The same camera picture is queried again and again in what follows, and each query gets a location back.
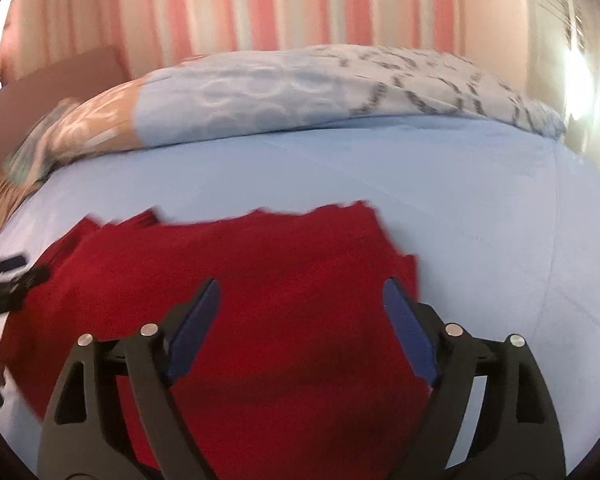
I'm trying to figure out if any printed blue and tan duvet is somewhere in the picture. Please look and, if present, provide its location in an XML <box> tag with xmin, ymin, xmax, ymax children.
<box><xmin>45</xmin><ymin>44</ymin><xmax>567</xmax><ymax>163</ymax></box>

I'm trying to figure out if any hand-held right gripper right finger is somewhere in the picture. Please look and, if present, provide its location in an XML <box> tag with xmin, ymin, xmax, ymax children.
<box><xmin>382</xmin><ymin>276</ymin><xmax>567</xmax><ymax>480</ymax></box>

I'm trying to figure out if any brown headboard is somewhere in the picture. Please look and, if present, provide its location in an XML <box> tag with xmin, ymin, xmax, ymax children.
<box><xmin>0</xmin><ymin>45</ymin><xmax>133</xmax><ymax>181</ymax></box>

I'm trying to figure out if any light blue quilted bed sheet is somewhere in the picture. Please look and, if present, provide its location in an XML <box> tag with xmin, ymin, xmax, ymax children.
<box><xmin>0</xmin><ymin>115</ymin><xmax>600</xmax><ymax>476</ymax></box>

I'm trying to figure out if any white wardrobe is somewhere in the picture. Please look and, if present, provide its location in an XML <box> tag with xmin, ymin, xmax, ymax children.
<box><xmin>525</xmin><ymin>0</ymin><xmax>600</xmax><ymax>181</ymax></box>

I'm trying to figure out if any plaid pillow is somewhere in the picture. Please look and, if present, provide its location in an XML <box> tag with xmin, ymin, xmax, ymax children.
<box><xmin>5</xmin><ymin>100</ymin><xmax>81</xmax><ymax>183</ymax></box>

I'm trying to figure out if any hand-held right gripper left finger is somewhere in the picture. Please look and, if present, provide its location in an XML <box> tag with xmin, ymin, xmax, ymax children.
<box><xmin>36</xmin><ymin>277</ymin><xmax>222</xmax><ymax>480</ymax></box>

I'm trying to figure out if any red knitted sweater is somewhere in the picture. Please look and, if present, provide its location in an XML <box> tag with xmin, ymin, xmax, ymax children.
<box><xmin>0</xmin><ymin>201</ymin><xmax>431</xmax><ymax>480</ymax></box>

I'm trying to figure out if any brown cloth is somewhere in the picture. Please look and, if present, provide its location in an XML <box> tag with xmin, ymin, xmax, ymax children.
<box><xmin>0</xmin><ymin>170</ymin><xmax>43</xmax><ymax>256</ymax></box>

